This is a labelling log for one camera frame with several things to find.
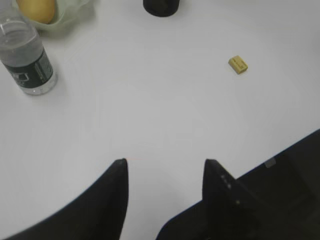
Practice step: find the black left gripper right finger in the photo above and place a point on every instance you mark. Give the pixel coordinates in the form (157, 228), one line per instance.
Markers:
(234, 213)

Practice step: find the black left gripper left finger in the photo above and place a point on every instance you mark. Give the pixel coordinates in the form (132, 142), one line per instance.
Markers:
(97, 214)

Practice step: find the yellow eraser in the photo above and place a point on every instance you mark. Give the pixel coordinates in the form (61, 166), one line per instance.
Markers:
(238, 64)

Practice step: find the clear water bottle green label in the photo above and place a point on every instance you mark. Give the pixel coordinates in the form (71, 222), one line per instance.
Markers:
(22, 52)

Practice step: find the yellow mango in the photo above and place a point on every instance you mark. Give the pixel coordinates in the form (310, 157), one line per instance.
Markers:
(42, 11)

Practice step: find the pale green wavy plate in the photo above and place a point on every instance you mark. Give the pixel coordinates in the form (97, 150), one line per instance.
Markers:
(66, 11)

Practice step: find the black mesh pen holder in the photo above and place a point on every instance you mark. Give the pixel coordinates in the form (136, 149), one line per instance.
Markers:
(161, 8)

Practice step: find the grey table edge tab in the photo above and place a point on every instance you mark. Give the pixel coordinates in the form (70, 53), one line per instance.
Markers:
(270, 162)

